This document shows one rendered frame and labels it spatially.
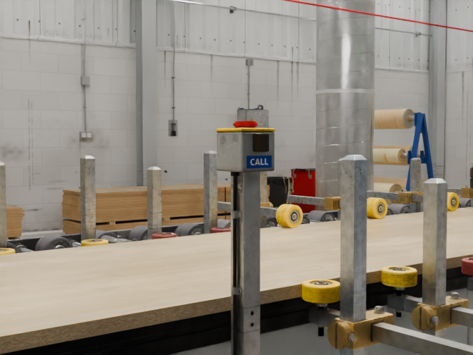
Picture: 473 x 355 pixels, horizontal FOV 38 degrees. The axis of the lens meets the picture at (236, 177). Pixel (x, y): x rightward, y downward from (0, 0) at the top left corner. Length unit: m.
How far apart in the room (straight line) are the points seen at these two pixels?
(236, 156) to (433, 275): 0.59
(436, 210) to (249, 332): 0.53
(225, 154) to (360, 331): 0.44
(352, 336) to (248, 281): 0.27
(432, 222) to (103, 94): 7.58
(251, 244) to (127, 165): 7.88
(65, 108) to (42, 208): 1.23
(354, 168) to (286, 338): 0.43
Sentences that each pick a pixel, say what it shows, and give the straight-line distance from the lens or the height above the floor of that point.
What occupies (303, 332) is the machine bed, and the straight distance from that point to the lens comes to 1.54.
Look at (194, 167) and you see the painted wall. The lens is 9.46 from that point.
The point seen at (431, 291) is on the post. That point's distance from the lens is 1.51.
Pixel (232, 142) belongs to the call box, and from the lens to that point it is 1.09.
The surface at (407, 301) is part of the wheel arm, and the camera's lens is 1.61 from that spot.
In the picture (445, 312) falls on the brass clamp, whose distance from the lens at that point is 1.53.
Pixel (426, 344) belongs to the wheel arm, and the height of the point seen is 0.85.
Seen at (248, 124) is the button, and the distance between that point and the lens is 1.10.
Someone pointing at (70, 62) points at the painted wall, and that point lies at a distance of 8.72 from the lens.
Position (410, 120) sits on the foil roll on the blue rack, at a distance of 8.75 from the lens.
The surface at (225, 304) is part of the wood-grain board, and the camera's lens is 1.34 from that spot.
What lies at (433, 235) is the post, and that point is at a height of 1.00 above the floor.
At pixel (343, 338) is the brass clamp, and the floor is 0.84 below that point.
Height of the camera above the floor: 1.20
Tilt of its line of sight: 3 degrees down
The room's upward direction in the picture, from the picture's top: straight up
